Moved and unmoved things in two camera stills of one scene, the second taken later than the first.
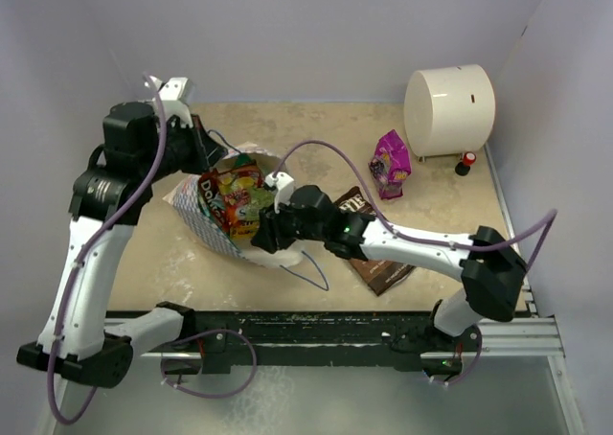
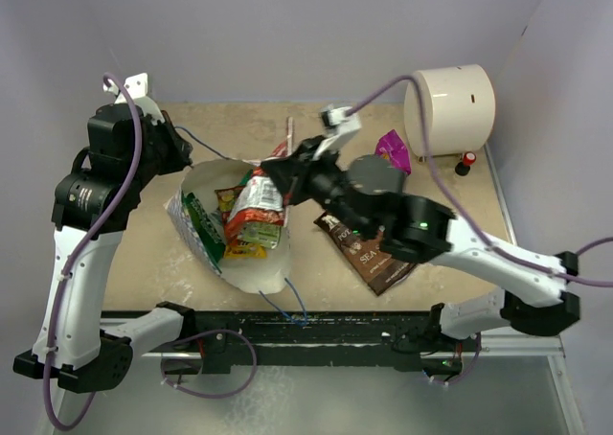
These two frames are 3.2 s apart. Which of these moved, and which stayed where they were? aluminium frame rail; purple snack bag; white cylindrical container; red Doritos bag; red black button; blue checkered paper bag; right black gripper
Moved: blue checkered paper bag; right black gripper; red Doritos bag
Stayed: white cylindrical container; purple snack bag; red black button; aluminium frame rail
